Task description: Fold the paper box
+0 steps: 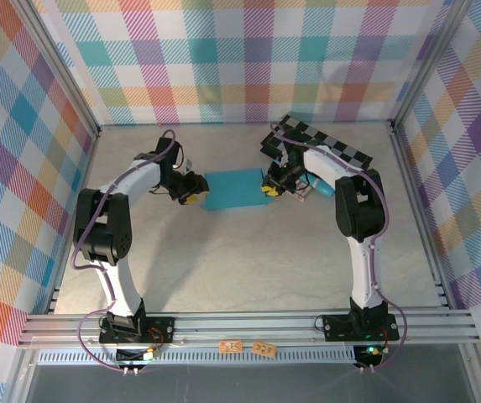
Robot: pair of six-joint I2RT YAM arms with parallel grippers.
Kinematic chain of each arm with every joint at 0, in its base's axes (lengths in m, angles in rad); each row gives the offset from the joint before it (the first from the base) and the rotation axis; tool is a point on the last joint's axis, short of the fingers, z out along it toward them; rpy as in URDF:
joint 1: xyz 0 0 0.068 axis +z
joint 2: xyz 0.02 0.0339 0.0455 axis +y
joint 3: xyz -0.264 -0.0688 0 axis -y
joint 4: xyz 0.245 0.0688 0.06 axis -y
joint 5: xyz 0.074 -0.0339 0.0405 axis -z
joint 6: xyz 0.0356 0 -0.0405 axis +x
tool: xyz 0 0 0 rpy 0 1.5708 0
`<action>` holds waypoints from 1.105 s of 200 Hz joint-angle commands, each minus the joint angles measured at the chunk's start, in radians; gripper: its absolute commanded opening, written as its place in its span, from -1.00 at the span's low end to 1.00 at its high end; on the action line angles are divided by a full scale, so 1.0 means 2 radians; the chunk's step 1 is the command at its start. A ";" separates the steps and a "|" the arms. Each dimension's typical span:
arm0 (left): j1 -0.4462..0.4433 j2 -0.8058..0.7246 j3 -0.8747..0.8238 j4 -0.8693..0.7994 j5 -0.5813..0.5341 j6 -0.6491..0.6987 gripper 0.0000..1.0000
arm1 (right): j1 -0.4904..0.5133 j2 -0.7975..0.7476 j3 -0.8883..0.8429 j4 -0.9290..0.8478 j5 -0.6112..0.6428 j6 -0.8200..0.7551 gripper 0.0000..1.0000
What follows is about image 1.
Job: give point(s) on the aluminium frame post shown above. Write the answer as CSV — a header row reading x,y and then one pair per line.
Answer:
x,y
61,69
431,63

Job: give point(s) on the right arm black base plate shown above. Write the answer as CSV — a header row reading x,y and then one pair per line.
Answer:
x,y
336,327

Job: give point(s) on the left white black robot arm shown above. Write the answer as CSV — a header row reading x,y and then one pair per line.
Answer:
x,y
118,285

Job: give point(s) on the blue paper box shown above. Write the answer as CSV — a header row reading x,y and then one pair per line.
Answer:
x,y
236,189

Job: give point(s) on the playing card box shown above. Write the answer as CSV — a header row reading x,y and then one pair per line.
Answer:
x,y
303,194

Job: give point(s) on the teal tube with white band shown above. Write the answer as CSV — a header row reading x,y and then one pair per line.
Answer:
x,y
324,189

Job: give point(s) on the folding black grey chessboard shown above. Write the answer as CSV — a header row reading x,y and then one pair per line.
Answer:
x,y
336,144

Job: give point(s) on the right black controller board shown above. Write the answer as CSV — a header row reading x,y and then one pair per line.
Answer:
x,y
370,354

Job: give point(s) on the aluminium mounting rail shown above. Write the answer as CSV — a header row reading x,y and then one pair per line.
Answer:
x,y
244,327

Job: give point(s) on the aluminium table side rail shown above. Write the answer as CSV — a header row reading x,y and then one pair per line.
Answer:
x,y
408,168
85,168

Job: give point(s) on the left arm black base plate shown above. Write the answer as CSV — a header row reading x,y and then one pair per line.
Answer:
x,y
160,329

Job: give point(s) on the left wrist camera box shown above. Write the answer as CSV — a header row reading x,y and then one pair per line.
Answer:
x,y
189,164

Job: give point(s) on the black controller board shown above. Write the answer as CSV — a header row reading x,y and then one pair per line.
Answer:
x,y
131,357
370,354

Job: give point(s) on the left black controller board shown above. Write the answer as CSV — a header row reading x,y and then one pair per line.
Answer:
x,y
131,357

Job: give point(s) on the wooden tag with print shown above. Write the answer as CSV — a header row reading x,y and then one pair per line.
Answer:
x,y
231,346
263,349

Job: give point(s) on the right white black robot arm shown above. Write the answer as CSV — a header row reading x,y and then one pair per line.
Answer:
x,y
364,273

